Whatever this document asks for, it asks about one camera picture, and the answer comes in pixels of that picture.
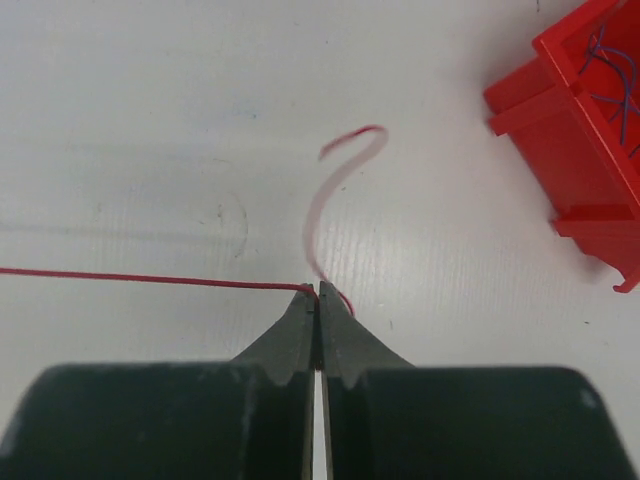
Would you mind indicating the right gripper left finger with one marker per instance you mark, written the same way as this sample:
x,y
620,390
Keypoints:
x,y
250,417

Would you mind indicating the red plastic bin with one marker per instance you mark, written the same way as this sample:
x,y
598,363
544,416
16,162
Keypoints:
x,y
573,114

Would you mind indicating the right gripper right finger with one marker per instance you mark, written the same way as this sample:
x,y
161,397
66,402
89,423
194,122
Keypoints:
x,y
386,418

